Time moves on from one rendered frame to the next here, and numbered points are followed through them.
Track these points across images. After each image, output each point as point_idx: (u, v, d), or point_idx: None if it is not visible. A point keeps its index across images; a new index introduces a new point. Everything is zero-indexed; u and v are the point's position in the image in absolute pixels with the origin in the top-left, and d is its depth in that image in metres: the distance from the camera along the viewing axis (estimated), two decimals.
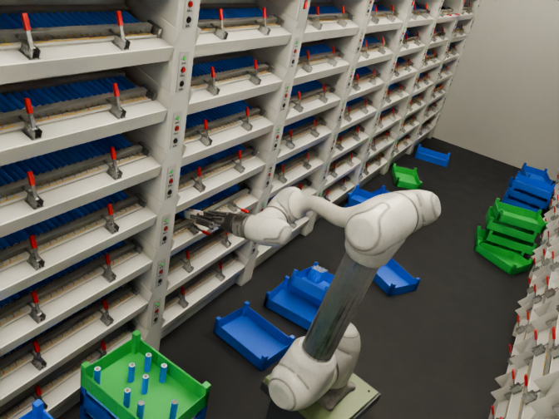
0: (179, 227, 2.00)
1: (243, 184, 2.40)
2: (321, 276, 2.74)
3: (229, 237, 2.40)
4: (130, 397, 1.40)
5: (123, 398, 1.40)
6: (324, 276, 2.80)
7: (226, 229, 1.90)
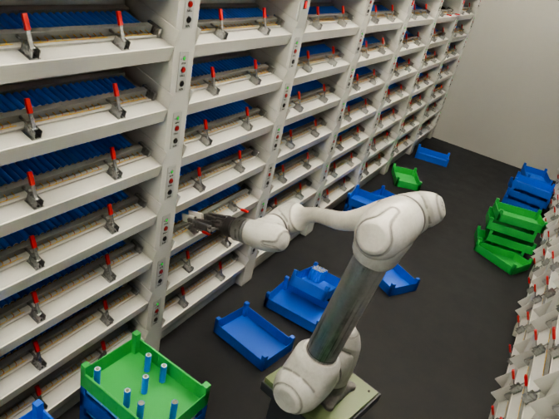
0: (179, 227, 2.00)
1: (243, 184, 2.40)
2: (321, 276, 2.74)
3: (229, 237, 2.40)
4: (130, 397, 1.40)
5: (123, 398, 1.40)
6: (324, 276, 2.80)
7: (225, 233, 1.88)
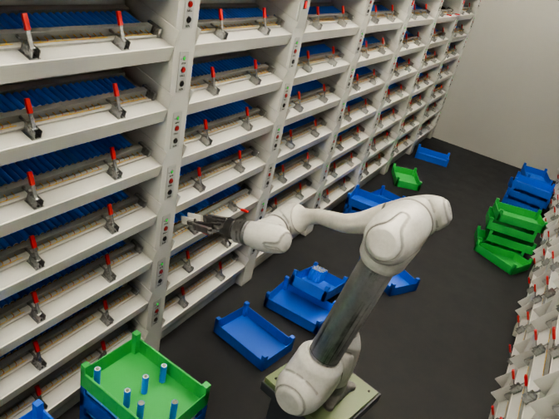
0: (179, 227, 2.00)
1: (243, 184, 2.40)
2: (321, 276, 2.74)
3: None
4: (130, 397, 1.40)
5: (123, 398, 1.40)
6: (324, 276, 2.80)
7: (225, 235, 1.86)
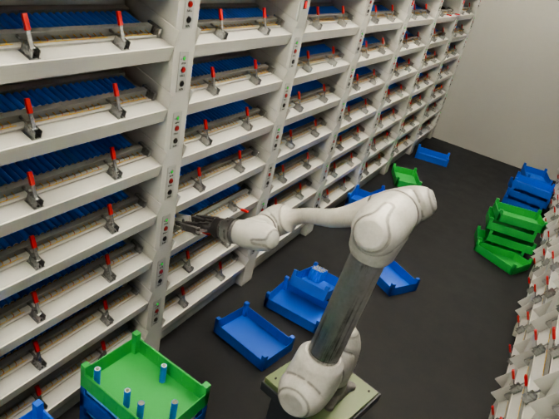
0: (179, 227, 2.00)
1: (243, 184, 2.40)
2: (321, 276, 2.74)
3: None
4: (130, 397, 1.40)
5: (123, 398, 1.40)
6: (324, 276, 2.80)
7: (213, 234, 1.86)
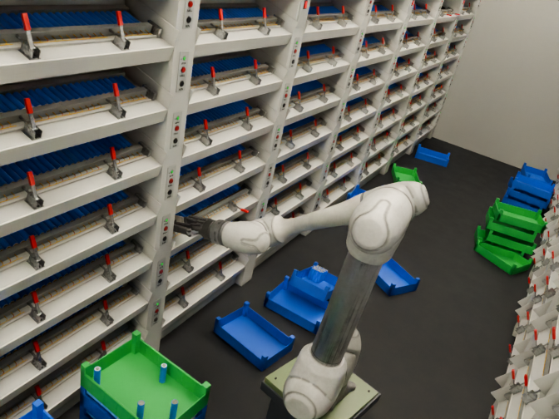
0: None
1: (243, 184, 2.40)
2: (321, 276, 2.74)
3: None
4: None
5: None
6: (324, 276, 2.80)
7: (204, 236, 1.85)
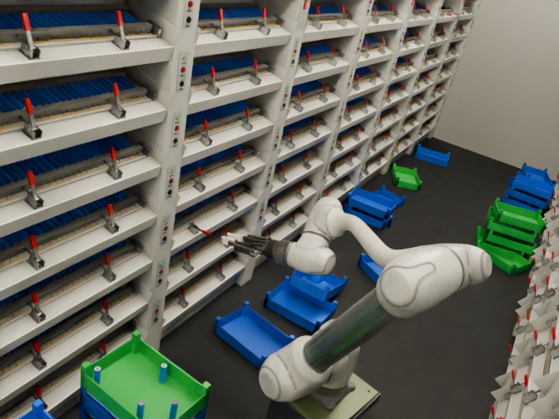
0: (176, 224, 2.00)
1: (243, 184, 2.40)
2: (321, 276, 2.74)
3: None
4: None
5: None
6: (324, 276, 2.80)
7: None
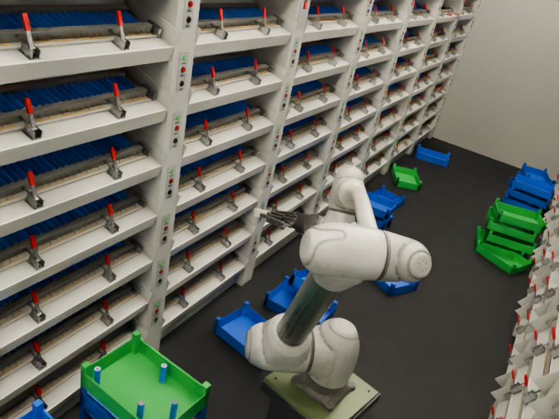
0: (175, 224, 2.00)
1: (243, 184, 2.40)
2: None
3: (229, 237, 2.40)
4: None
5: None
6: None
7: None
